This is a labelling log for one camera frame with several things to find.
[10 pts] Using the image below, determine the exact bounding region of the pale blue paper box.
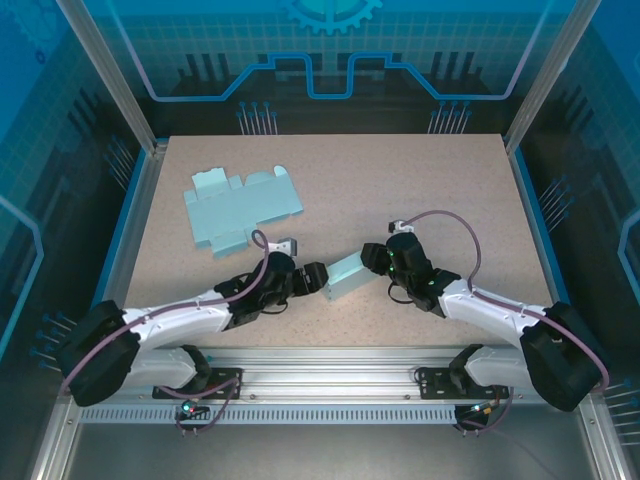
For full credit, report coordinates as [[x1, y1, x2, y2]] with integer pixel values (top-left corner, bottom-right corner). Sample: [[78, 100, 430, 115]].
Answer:
[[322, 252, 382, 303], [182, 166, 305, 261]]

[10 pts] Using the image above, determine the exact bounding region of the grey metal shelf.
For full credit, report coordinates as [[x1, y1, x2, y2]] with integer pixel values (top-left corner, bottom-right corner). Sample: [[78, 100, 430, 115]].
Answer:
[[64, 423, 599, 480]]

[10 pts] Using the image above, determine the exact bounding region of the aluminium frame rail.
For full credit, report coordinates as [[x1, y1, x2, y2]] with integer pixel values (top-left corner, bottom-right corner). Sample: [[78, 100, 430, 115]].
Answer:
[[58, 344, 604, 404]]

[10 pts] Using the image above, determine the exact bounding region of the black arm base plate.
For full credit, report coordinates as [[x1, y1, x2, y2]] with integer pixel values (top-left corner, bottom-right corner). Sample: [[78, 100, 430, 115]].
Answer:
[[415, 366, 511, 401], [152, 367, 246, 401]]

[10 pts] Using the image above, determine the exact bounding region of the slotted grey cable duct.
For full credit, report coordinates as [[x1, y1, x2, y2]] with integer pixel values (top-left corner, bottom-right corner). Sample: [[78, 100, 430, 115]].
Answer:
[[78, 405, 460, 425]]

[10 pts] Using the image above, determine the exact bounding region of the aluminium side rail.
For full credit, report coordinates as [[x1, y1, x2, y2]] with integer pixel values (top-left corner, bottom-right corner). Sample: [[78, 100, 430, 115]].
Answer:
[[82, 144, 169, 364]]

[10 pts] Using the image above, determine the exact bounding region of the aluminium corner post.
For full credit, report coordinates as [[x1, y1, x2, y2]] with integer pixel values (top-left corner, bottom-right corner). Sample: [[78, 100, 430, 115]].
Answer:
[[502, 0, 604, 155], [53, 0, 169, 155]]

